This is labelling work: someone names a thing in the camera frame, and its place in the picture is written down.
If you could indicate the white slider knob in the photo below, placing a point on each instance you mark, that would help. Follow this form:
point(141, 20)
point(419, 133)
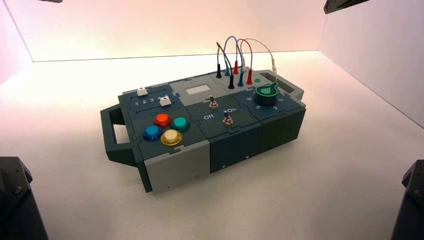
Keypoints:
point(165, 101)
point(142, 91)

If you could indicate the teal round push button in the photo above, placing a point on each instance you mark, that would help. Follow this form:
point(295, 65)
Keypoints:
point(180, 123)

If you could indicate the small grey display screen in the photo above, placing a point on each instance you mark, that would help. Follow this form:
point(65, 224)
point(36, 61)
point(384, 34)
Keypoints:
point(197, 89)

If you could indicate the blue round push button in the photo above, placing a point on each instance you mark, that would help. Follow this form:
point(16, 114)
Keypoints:
point(152, 132)

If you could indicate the dark teal grey control box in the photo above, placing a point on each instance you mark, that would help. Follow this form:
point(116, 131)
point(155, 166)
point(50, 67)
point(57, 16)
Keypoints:
point(232, 145)

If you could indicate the orange round push button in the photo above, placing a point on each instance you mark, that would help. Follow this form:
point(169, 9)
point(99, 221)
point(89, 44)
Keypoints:
point(162, 119)

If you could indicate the green rotary knob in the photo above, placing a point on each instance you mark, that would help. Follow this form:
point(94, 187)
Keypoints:
point(267, 94)

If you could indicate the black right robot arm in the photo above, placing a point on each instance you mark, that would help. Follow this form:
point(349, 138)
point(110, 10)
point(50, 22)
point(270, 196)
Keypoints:
point(412, 208)

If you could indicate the yellow round push button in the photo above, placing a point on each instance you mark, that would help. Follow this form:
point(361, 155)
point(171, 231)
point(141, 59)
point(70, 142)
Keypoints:
point(171, 136)

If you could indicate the black overhead frame piece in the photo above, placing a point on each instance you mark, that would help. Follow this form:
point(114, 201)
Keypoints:
point(341, 4)
point(49, 0)

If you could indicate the metal toggle switch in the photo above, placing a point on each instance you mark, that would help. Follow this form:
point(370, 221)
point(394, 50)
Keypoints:
point(227, 120)
point(213, 103)

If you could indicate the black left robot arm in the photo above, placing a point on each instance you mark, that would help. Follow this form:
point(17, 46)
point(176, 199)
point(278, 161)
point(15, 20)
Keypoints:
point(16, 205)

